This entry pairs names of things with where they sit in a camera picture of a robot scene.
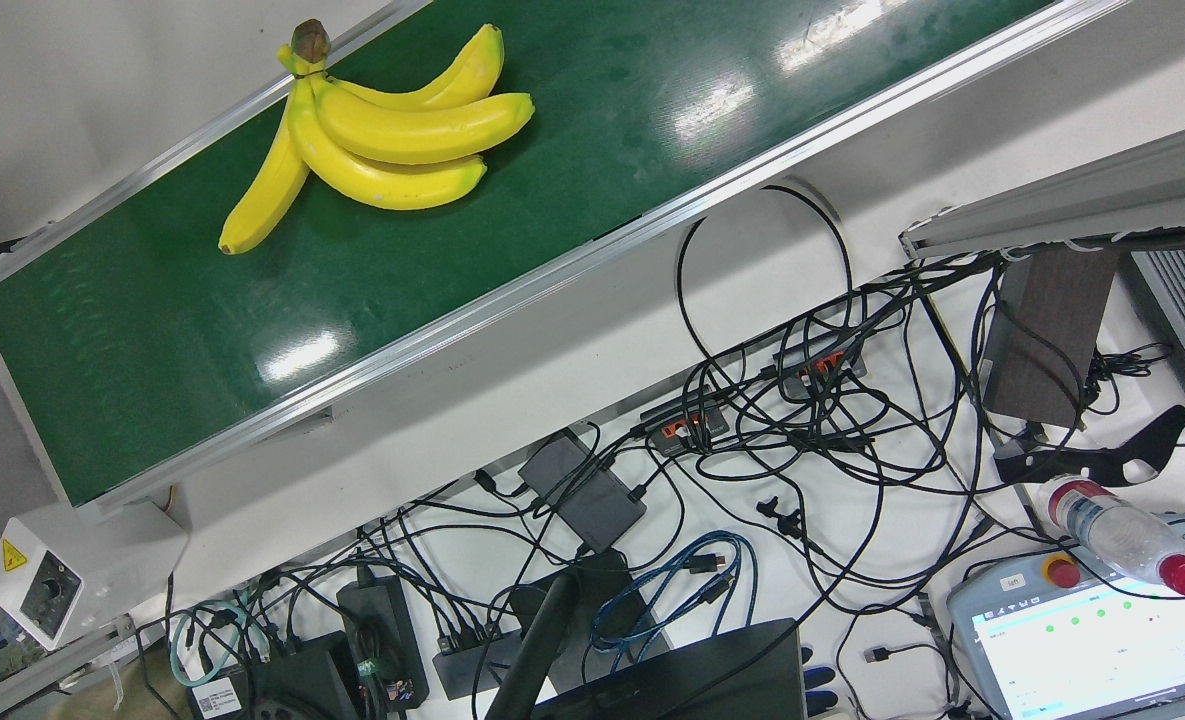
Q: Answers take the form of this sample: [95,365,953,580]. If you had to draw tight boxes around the yellow banana bunch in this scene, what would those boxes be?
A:
[218,18,536,256]

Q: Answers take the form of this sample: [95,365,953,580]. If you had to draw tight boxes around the black hub orange ports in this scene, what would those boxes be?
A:
[772,335,868,401]
[640,395,731,458]

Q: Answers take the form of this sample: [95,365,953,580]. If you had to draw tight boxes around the grey power adapter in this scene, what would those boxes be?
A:
[518,430,648,553]

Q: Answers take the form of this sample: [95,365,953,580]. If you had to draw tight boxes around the green conveyor belt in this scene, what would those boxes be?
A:
[0,0,1133,513]

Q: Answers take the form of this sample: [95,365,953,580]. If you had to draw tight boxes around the black monitor stand base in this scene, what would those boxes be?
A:
[507,550,653,666]

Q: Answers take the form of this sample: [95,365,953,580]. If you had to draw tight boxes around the black monitor stand pole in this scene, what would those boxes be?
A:
[485,572,580,720]

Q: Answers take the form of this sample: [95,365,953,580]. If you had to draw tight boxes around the black monitor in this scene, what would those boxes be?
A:
[532,618,808,720]

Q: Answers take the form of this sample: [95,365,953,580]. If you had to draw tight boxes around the small black multiport hub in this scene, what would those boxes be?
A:
[432,622,518,701]

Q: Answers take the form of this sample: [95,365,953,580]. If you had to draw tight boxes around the black power brick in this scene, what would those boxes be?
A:
[337,575,431,713]

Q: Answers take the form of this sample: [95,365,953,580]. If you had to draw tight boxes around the black box white label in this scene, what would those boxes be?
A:
[187,630,358,720]

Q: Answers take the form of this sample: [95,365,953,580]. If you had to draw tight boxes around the aluminium profile beam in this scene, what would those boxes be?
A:
[900,112,1185,261]

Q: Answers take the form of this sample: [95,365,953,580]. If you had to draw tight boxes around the clear plastic bottle red cap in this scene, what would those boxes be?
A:
[1037,475,1185,598]

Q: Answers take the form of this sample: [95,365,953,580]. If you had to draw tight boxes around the grey teach pendant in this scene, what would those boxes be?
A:
[947,512,1185,720]

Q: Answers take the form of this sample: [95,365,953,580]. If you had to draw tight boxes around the white conveyor control box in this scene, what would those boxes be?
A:
[0,517,85,651]

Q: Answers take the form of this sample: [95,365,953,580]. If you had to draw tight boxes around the black looped cable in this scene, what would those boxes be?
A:
[676,184,855,381]

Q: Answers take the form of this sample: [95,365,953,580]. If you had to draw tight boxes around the black cable plug pair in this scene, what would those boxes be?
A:
[757,497,803,536]

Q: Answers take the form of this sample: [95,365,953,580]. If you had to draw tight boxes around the blue coiled cable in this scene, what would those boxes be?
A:
[590,530,758,656]

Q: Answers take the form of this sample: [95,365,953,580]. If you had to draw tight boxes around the short black usb cable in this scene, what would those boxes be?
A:
[864,640,958,711]

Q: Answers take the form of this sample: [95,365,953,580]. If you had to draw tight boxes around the black curved bracket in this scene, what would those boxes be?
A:
[994,405,1185,488]

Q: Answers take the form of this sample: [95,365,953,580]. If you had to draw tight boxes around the teal cable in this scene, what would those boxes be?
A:
[169,598,271,689]

